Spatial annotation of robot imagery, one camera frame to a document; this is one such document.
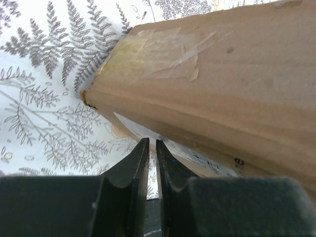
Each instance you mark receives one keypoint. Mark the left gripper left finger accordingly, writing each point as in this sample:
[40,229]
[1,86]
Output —
[108,205]

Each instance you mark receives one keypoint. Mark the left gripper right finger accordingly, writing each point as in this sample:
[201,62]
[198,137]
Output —
[192,206]

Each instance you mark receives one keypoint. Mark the brown taped cardboard box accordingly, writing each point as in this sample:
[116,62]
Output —
[236,86]

